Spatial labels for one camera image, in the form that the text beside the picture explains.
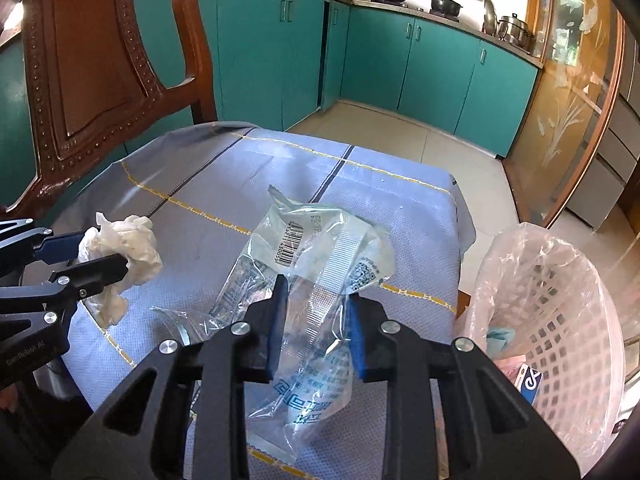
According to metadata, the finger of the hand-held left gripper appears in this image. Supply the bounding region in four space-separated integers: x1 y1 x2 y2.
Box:
0 217 87 277
0 253 129 317

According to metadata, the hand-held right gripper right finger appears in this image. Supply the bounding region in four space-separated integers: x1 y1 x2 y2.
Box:
345 292 586 480

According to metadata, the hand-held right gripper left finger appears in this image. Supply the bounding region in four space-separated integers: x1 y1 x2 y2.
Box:
50 274 291 480

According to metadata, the white tissue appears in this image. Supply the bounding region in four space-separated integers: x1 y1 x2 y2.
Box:
77 211 164 328

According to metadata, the clear printed plastic bag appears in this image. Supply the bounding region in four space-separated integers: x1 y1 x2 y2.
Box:
220 185 396 468

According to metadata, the light blue face mask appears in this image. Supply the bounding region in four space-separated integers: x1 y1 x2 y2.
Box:
486 327 524 358

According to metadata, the pink plastic bag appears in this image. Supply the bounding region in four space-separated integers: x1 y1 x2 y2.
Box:
500 355 526 387

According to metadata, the translucent bin liner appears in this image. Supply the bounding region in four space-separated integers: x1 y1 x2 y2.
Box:
454 219 630 473

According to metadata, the blue and white carton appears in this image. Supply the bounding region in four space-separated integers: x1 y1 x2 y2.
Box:
516 364 547 403

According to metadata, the white lattice wastebasket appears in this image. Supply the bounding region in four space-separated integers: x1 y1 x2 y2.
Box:
455 220 629 472

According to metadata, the clear plastic wrapper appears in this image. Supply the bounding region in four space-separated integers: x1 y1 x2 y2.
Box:
150 304 221 348

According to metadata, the blue tablecloth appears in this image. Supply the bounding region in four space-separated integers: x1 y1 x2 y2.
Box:
50 120 476 480

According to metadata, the carved wooden chair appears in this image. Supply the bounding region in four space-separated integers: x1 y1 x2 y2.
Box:
0 0 219 221

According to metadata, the teal kitchen cabinet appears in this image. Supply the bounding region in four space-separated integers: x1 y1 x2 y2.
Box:
0 0 351 171
320 0 545 157

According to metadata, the etched glass sliding door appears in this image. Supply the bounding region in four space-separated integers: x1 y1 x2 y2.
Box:
502 0 627 232

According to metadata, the gas stove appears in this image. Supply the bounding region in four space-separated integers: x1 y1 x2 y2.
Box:
367 0 462 19

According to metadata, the steel stock pot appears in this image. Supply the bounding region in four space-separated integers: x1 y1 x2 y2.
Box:
497 14 534 51

